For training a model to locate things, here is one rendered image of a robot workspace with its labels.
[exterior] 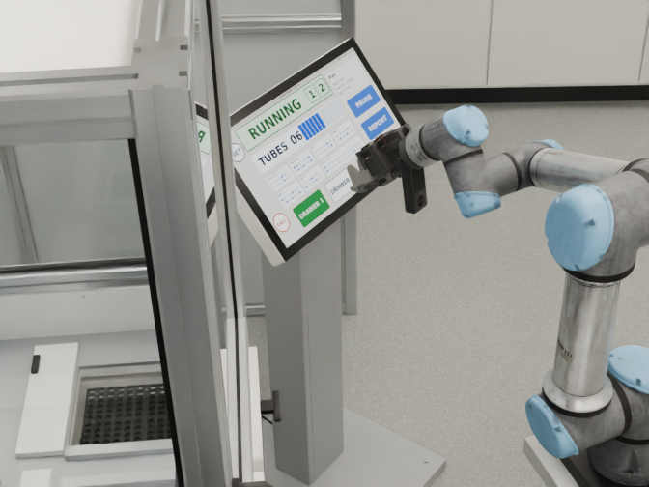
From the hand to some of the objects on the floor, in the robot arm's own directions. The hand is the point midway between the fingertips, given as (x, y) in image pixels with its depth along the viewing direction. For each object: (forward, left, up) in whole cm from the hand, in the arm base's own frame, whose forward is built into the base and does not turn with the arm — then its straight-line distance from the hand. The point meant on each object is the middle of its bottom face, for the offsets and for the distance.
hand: (356, 188), depth 227 cm
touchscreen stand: (-1, -28, -109) cm, 112 cm away
